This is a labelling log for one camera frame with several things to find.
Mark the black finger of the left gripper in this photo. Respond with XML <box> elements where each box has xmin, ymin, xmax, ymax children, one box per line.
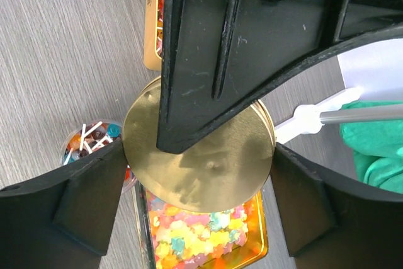
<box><xmin>157</xmin><ymin>0</ymin><xmax>402</xmax><ymax>154</ymax></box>

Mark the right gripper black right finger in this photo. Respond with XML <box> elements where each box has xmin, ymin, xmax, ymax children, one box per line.
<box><xmin>271</xmin><ymin>144</ymin><xmax>403</xmax><ymax>268</ymax></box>

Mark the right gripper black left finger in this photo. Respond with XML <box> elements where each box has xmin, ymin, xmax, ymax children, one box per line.
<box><xmin>1</xmin><ymin>139</ymin><xmax>127</xmax><ymax>268</ymax></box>

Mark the clear glass jar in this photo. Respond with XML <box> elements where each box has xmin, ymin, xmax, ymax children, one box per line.
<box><xmin>59</xmin><ymin>119</ymin><xmax>138</xmax><ymax>194</ymax></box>

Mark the gold tin of gummy candies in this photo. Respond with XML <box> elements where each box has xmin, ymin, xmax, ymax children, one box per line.
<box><xmin>133</xmin><ymin>183</ymin><xmax>269</xmax><ymax>268</ymax></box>

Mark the round wooden jar lid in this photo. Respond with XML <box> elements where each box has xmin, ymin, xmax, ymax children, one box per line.
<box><xmin>123</xmin><ymin>77</ymin><xmax>276</xmax><ymax>212</ymax></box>

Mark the green cloth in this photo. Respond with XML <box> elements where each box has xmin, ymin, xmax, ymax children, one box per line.
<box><xmin>339</xmin><ymin>120</ymin><xmax>403</xmax><ymax>193</ymax></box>

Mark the white clothes rack stand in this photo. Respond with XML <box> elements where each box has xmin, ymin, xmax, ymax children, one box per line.
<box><xmin>273</xmin><ymin>87</ymin><xmax>403</xmax><ymax>146</ymax></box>

